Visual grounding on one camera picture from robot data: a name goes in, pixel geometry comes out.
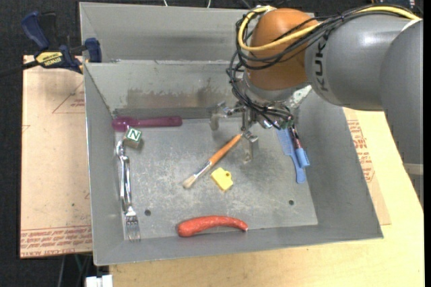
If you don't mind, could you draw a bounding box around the brown cardboard board, red print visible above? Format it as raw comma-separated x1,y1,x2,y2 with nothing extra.
20,54,393,260

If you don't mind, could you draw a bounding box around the silver metal fork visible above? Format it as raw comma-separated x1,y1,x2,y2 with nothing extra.
115,140,142,243

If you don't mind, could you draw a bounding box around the grey metal bin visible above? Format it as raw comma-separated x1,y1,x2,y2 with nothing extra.
79,1,385,267

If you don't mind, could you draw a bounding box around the red toy sausage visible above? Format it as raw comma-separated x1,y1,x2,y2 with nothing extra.
176,215,250,238

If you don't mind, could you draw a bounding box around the wooden letter block, green print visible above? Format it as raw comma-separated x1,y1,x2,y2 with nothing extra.
122,127,143,150

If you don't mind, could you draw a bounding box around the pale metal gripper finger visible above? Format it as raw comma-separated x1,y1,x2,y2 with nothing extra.
242,131,260,164
208,102,228,131

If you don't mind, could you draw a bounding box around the orange-handled paintbrush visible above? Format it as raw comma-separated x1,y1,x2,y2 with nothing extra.
182,133,244,189

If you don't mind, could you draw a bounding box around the yellow plastic piece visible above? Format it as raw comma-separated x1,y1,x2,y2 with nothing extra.
210,167,234,192

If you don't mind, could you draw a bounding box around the purple plastic spoon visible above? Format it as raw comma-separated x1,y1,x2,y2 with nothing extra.
111,115,184,132

